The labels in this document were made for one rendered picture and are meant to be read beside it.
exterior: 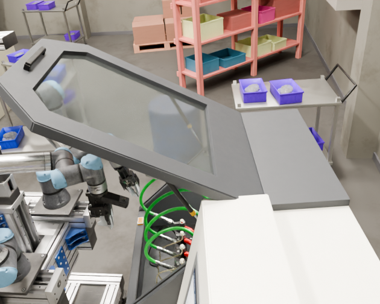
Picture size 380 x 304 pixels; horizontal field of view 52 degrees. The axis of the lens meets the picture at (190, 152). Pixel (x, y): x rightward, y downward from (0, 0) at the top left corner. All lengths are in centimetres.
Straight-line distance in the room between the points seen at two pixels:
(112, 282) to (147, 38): 585
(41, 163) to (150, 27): 647
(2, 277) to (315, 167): 127
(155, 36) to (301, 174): 667
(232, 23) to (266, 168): 459
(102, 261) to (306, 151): 215
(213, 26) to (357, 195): 309
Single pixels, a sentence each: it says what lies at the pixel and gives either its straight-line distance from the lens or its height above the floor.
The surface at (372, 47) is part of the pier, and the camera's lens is 395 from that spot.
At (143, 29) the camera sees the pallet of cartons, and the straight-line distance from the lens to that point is 791.
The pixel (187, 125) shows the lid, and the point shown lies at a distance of 157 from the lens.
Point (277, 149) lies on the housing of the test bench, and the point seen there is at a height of 150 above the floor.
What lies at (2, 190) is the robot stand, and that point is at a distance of 197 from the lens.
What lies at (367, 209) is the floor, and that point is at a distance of 380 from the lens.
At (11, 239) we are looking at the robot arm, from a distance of 184.
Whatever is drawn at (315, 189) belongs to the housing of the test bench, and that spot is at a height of 150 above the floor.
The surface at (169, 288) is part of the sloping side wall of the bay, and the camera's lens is 162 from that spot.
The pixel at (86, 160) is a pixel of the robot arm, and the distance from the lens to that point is 150.
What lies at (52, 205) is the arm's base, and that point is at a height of 106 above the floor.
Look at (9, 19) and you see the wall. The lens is 1050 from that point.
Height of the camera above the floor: 237
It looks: 32 degrees down
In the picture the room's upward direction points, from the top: 5 degrees counter-clockwise
